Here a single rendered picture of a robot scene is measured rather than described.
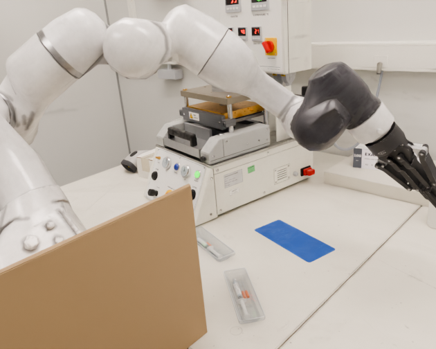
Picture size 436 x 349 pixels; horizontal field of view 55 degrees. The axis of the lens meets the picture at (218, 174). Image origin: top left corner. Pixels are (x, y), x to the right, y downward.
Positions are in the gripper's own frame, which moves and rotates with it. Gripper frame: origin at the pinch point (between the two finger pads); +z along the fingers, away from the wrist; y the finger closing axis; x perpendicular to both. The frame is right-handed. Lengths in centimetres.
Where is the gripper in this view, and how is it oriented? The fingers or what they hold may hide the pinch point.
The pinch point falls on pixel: (435, 197)
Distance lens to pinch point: 105.0
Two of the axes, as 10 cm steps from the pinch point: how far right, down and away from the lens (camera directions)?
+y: 4.7, -2.1, -8.6
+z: 7.0, 6.8, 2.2
